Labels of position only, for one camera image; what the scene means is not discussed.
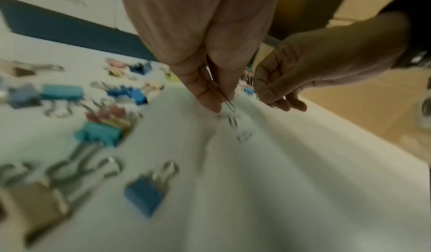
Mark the brown wooden cabinet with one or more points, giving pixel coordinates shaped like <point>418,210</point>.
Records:
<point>309,6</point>

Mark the large beige binder clip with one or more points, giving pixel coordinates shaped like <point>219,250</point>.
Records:
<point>33,208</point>

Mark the small dark blue binder clip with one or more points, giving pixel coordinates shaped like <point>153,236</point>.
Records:
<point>141,68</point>

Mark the grey-blue binder clip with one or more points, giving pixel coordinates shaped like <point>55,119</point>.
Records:
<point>23,95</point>

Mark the teal binder clip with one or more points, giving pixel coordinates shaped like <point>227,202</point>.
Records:
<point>99,133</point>
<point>62,91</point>

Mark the small pink binder clip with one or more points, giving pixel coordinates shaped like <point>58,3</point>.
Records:
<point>118,68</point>

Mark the person's right hand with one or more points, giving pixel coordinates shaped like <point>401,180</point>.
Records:
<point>330,54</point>

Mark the person's right forearm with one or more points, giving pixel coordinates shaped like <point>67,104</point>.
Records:
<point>412,11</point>

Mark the small peach binder clip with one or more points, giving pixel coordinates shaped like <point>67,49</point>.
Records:
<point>154,87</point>

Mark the silver paper clip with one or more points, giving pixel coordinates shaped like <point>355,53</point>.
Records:
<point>230,106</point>
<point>245,136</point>
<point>233,121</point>

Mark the dark blue board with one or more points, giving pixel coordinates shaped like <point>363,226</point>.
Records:
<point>67,30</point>

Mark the small yellow-green binder clip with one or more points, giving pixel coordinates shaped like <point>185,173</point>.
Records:
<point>171,75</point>

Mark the person's left hand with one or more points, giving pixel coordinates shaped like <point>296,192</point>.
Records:
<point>188,19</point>

